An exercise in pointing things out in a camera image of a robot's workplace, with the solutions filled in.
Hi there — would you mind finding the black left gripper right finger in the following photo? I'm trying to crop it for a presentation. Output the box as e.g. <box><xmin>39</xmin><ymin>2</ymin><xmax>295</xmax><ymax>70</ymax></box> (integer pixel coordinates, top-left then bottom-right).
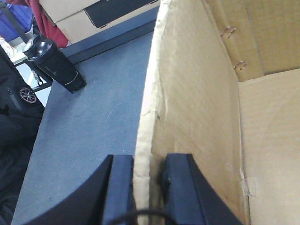
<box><xmin>162</xmin><ymin>153</ymin><xmax>241</xmax><ymax>225</ymax></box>

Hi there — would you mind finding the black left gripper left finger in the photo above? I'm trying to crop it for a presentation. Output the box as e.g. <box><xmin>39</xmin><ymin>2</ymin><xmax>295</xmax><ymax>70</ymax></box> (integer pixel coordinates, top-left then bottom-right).
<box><xmin>27</xmin><ymin>155</ymin><xmax>136</xmax><ymax>225</ymax></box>

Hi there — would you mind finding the brown cardboard carton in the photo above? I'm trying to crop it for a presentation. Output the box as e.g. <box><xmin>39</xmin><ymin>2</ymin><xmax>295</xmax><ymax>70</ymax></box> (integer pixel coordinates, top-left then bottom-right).
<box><xmin>134</xmin><ymin>0</ymin><xmax>300</xmax><ymax>225</ymax></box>

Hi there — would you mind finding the person in black jacket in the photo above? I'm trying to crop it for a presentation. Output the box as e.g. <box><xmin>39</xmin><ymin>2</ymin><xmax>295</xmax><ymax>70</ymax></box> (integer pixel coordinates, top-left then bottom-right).
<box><xmin>0</xmin><ymin>49</ymin><xmax>45</xmax><ymax>225</ymax></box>

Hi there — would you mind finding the black tumbler bottle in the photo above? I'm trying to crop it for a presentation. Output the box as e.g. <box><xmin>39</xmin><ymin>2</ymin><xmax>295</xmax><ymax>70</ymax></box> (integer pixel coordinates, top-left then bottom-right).
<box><xmin>22</xmin><ymin>35</ymin><xmax>86</xmax><ymax>93</ymax></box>

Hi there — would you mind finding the person in red clothing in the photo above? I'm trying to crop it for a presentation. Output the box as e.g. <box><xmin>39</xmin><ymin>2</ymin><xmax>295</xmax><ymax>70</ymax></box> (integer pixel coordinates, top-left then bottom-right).
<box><xmin>5</xmin><ymin>0</ymin><xmax>69</xmax><ymax>48</ymax></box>

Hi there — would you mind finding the cardboard box with black label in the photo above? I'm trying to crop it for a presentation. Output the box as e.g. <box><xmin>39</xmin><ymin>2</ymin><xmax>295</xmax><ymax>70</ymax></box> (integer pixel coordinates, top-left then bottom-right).
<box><xmin>39</xmin><ymin>0</ymin><xmax>160</xmax><ymax>44</ymax></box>

